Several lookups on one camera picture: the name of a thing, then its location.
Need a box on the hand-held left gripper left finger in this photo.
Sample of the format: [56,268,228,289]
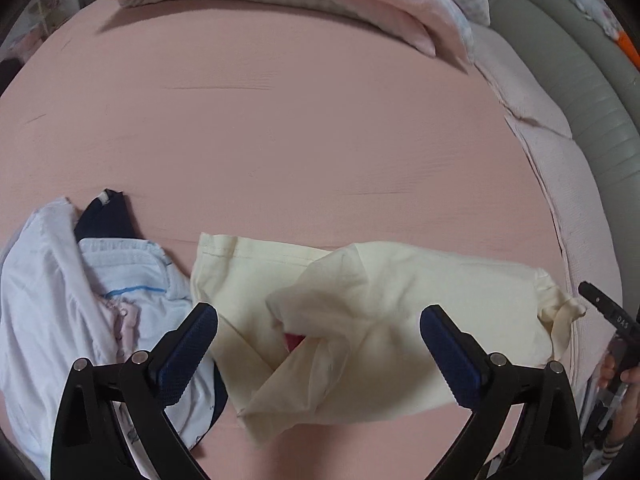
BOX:
[50,302,219,480]

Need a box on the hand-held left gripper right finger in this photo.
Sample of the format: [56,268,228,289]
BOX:
[419,305,584,480]

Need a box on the cream shirt with pink sleeves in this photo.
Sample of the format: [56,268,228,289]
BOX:
[190,232,588,453]

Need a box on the white clothes pile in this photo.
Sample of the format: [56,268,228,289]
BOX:
[0,197,222,480]

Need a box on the person's right hand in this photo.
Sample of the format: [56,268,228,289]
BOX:
[599,355,640,444]

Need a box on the navy garment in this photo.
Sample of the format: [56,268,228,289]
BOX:
[73,189,139,242]

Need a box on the pink bed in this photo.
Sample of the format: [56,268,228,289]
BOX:
[0,0,576,480]

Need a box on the padded headboard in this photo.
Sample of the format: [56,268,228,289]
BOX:
[487,0,640,273]

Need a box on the orange plush toy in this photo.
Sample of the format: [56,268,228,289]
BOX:
[617,30,640,69]

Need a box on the pink plastic bag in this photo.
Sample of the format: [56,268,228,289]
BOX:
[9,29,42,57]

